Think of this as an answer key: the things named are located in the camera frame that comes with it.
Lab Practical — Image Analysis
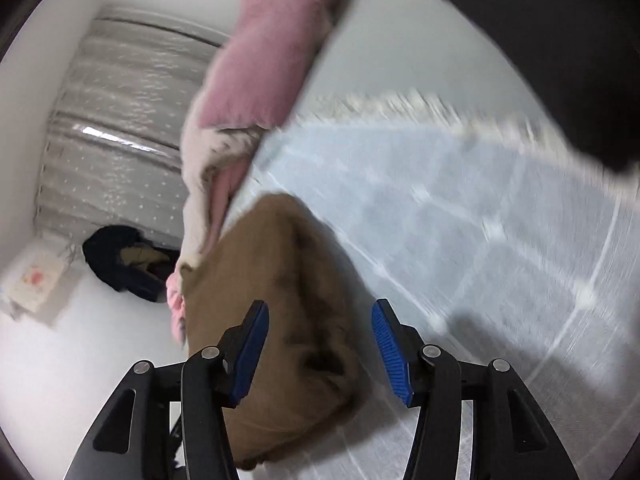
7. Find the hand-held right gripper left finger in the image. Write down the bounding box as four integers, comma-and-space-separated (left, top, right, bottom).
62, 300, 271, 480

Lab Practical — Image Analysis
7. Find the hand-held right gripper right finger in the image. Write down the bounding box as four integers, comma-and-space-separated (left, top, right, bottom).
371, 298, 581, 480

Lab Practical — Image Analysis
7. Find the brown coat with fur collar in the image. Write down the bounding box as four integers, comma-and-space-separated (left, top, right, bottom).
177, 192, 361, 471

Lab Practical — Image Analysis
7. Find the light blue checked fringed blanket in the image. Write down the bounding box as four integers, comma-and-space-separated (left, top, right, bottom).
225, 87, 640, 480

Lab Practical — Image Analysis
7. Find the dark hanging jacket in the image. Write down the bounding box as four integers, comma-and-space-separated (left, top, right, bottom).
82, 225, 183, 303

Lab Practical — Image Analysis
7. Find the grey star-print curtain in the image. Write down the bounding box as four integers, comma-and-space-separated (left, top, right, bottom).
35, 5, 233, 251

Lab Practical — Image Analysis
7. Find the pink duvet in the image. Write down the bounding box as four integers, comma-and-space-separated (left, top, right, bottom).
167, 0, 351, 341

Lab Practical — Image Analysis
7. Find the black cloth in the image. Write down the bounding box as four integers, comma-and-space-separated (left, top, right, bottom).
422, 0, 640, 176

